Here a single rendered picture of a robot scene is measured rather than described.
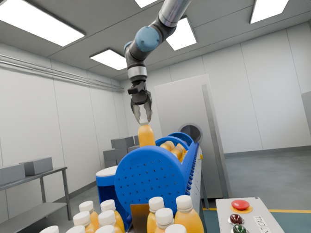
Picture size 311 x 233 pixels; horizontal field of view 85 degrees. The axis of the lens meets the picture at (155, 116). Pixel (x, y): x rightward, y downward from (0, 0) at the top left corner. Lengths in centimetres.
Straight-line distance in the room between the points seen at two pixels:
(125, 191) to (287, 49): 587
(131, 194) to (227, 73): 539
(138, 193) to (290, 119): 548
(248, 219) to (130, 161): 44
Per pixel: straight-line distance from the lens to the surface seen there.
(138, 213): 67
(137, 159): 68
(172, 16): 76
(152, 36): 74
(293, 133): 595
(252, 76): 585
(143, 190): 70
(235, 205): 44
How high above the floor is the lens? 130
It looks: 4 degrees up
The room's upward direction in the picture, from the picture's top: 10 degrees counter-clockwise
